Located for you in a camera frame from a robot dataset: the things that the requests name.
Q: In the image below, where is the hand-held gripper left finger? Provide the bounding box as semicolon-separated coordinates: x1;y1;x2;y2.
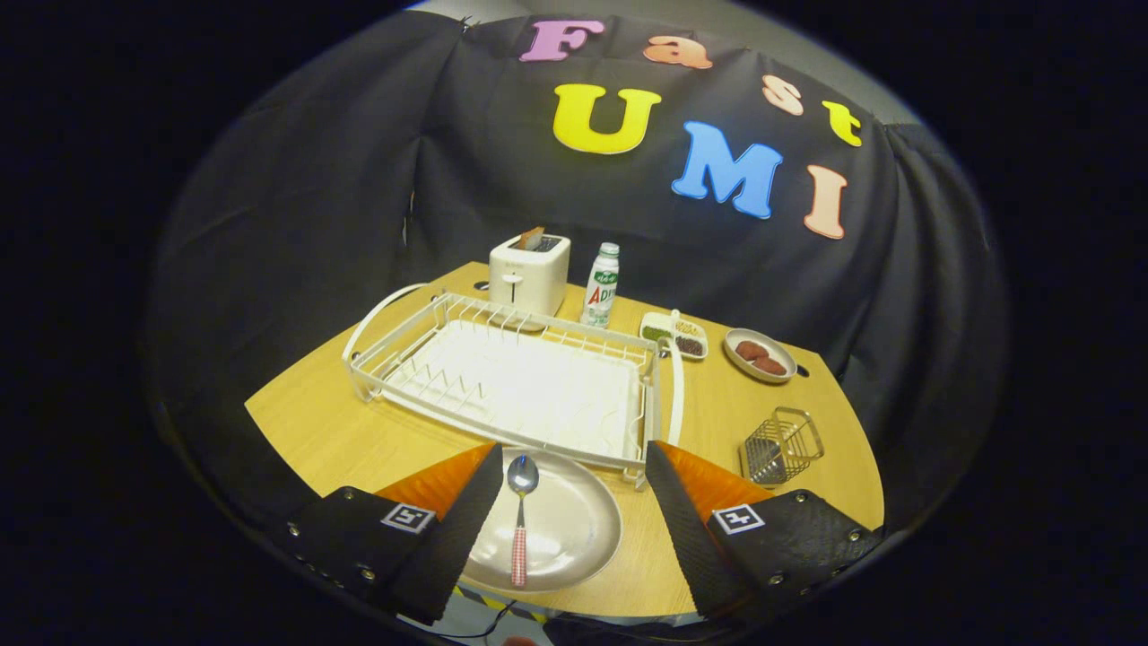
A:
285;442;505;626

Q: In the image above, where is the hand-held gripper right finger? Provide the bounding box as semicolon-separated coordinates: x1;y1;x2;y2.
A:
646;441;884;620

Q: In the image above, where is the spoon with red checked handle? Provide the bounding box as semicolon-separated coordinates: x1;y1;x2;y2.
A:
507;454;541;589

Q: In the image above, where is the beige plate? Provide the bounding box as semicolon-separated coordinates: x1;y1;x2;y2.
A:
457;448;623;593

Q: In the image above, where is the metal wire basket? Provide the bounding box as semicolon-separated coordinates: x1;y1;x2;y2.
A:
741;406;825;486

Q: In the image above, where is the white wire dish rack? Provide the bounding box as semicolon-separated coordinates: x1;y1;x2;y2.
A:
342;283;685;491

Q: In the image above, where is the small plate with meat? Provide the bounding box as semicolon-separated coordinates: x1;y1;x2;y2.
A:
723;327;798;385

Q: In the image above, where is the white drain tray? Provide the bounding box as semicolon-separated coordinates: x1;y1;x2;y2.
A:
381;320;647;460

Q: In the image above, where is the white divided snack tray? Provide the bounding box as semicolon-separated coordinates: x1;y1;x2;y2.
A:
639;310;709;362

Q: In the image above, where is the white toaster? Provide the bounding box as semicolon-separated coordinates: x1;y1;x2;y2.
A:
489;233;572;318

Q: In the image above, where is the white bottle with green label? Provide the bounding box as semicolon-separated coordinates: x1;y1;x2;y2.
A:
580;242;621;328

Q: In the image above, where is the black backdrop cloth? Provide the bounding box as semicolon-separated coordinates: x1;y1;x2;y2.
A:
148;9;1005;539

